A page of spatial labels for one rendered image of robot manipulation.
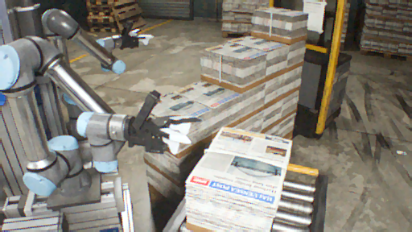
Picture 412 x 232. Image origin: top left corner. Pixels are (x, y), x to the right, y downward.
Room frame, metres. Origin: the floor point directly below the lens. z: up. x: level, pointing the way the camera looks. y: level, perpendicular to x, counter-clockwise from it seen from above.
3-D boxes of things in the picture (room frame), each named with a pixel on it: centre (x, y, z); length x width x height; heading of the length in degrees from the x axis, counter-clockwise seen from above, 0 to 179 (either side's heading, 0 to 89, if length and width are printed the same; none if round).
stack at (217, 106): (1.94, -0.13, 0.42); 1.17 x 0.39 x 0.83; 135
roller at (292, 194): (0.96, -0.25, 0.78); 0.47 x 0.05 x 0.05; 68
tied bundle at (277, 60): (2.25, -0.42, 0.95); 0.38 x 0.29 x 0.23; 44
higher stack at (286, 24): (2.46, -0.63, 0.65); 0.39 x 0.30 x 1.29; 45
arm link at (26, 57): (0.78, 0.57, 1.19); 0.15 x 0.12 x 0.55; 170
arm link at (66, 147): (0.91, 0.55, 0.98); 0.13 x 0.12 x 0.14; 170
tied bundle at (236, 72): (2.03, -0.21, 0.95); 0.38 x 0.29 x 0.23; 47
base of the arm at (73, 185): (0.91, 0.55, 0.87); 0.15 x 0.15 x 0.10
